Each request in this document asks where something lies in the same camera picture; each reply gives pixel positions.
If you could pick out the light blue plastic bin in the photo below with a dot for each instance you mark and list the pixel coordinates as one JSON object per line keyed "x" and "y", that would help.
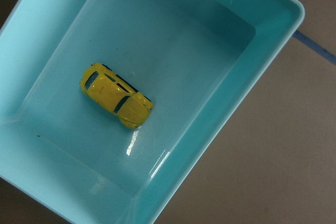
{"x": 195, "y": 60}

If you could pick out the yellow beetle toy car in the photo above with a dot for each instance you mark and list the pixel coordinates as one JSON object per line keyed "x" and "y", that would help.
{"x": 116, "y": 95}

